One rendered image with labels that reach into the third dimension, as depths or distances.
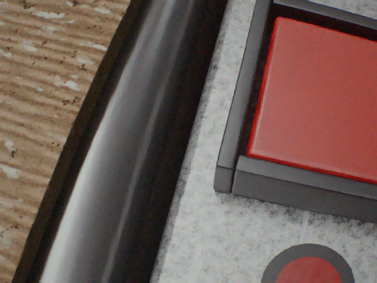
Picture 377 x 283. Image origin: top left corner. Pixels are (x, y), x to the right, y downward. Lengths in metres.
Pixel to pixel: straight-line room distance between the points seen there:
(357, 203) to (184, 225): 0.06
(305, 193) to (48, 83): 0.09
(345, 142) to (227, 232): 0.05
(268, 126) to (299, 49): 0.03
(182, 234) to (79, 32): 0.08
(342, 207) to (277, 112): 0.04
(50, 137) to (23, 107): 0.01
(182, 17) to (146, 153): 0.06
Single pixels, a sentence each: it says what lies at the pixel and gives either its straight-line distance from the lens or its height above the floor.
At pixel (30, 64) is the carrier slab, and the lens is 0.26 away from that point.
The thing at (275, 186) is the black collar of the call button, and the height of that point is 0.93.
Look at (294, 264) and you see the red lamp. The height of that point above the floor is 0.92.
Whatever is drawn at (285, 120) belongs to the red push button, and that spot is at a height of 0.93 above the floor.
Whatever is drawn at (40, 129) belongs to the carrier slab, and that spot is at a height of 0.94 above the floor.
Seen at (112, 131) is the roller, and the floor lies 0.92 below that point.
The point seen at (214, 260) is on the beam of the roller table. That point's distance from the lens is 0.25.
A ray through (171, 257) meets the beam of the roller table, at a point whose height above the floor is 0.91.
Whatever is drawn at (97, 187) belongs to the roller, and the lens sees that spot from 0.25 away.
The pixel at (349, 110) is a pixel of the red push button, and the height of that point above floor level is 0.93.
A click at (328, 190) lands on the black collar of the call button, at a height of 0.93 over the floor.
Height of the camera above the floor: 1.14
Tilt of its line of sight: 59 degrees down
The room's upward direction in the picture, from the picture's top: 4 degrees clockwise
